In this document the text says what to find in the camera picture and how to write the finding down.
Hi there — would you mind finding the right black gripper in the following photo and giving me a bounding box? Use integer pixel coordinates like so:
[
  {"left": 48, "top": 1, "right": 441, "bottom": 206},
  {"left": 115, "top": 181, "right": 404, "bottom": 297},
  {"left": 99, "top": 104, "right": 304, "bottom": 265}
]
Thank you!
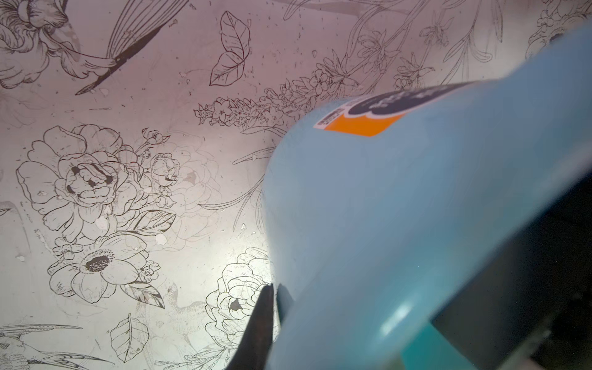
[{"left": 432, "top": 177, "right": 591, "bottom": 369}]

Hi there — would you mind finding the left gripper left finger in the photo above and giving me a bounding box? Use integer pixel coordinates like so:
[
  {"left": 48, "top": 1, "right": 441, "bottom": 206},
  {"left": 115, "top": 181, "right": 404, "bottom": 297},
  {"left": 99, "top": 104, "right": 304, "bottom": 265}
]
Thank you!
[{"left": 226, "top": 285, "right": 274, "bottom": 370}]

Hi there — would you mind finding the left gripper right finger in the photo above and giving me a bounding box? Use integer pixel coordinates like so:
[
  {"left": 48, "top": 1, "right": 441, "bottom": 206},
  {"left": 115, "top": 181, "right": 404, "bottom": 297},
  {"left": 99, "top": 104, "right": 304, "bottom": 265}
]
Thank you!
[{"left": 276, "top": 284, "right": 294, "bottom": 324}]

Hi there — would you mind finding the blue bucket white handle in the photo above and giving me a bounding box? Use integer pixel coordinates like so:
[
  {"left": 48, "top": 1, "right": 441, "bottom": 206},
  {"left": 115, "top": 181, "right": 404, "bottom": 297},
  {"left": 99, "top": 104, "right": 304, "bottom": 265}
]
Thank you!
[{"left": 262, "top": 21, "right": 591, "bottom": 369}]

